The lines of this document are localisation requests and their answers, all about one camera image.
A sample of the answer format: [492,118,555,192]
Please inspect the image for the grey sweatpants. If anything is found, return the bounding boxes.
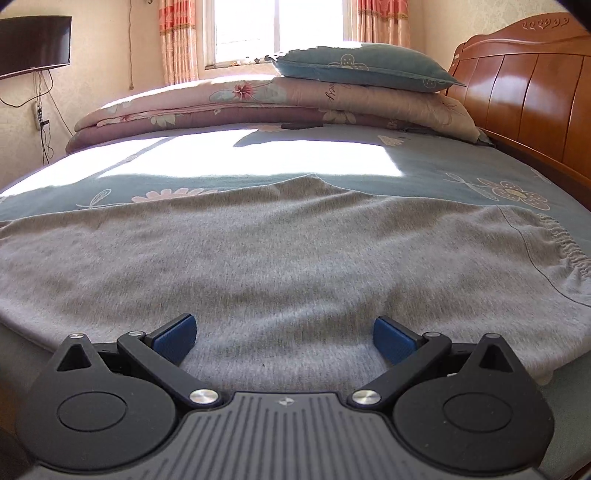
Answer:
[1,177,590,392]

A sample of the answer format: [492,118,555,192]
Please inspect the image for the teal floral bed sheet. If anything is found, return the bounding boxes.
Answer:
[1,125,590,479]

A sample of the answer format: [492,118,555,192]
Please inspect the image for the pink floral folded quilt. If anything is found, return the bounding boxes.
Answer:
[65,75,481,154]

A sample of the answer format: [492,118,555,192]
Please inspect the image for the teal floral pillow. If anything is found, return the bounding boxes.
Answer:
[267,42,462,93]

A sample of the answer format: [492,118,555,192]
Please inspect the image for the red striped window curtain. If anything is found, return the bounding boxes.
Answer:
[158,0,198,85]

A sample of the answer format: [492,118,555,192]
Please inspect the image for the wall power strip with cables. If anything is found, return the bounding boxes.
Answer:
[0,68,75,166]

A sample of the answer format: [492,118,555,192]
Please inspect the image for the wooden bed frame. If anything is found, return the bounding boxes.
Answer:
[446,12,591,206]

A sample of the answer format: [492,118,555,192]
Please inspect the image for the wall mounted black television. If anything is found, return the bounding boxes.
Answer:
[0,15,72,79]

